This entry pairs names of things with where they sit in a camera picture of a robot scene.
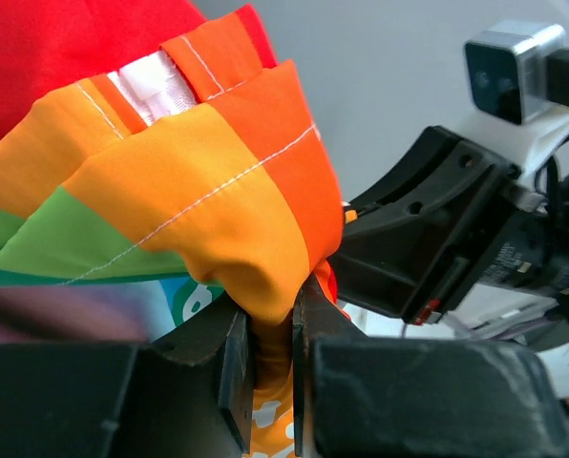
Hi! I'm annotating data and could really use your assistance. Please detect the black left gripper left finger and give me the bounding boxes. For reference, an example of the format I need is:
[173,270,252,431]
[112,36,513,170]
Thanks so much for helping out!
[0,296,254,457]

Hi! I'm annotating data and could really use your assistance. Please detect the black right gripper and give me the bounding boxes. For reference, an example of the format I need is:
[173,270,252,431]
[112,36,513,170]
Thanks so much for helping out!
[331,126,569,324]

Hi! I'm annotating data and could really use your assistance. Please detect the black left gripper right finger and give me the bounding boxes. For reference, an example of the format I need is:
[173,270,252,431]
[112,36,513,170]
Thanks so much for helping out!
[292,278,569,457]

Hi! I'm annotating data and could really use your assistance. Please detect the frog print shirt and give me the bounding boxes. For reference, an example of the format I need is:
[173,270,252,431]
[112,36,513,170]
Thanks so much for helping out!
[0,1,345,457]

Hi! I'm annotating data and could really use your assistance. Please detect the purple shorts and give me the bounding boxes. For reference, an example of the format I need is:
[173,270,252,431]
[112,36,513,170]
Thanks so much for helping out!
[0,281,175,344]

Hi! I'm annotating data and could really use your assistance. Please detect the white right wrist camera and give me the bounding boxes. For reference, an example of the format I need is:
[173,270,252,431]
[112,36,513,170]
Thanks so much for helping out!
[456,20,569,177]

